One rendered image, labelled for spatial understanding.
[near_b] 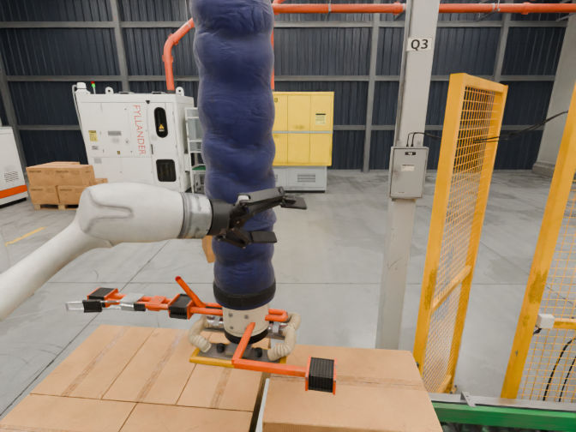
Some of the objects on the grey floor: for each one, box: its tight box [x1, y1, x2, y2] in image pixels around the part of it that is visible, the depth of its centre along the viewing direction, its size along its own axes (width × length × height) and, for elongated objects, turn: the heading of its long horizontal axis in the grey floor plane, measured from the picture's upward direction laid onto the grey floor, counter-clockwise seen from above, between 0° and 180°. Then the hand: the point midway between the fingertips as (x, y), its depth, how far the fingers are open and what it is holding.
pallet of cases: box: [26, 162, 108, 210], centre depth 737 cm, size 121×103×90 cm
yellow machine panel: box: [272, 92, 334, 193], centre depth 856 cm, size 222×91×248 cm, turn 90°
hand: (285, 221), depth 78 cm, fingers open, 13 cm apart
